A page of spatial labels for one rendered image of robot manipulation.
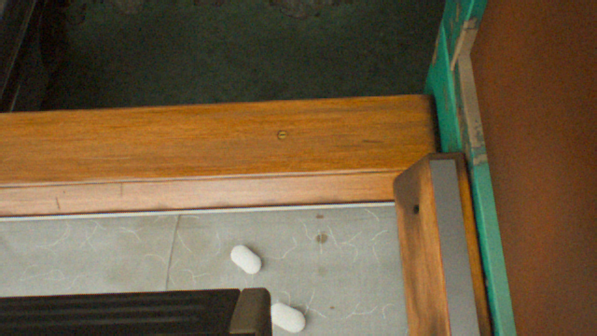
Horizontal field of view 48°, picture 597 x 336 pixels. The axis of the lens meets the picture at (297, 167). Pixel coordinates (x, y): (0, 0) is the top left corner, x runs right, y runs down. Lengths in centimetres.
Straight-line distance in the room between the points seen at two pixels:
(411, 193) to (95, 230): 33
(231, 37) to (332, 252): 112
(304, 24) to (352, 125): 105
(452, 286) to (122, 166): 36
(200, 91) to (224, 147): 96
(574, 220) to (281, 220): 36
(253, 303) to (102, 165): 43
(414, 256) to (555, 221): 18
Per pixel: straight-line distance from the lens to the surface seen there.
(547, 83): 45
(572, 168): 41
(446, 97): 68
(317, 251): 68
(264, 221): 70
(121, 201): 72
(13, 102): 154
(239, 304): 32
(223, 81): 167
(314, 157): 69
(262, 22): 176
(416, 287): 59
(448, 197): 58
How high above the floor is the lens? 139
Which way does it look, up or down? 65 degrees down
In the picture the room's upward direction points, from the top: 5 degrees counter-clockwise
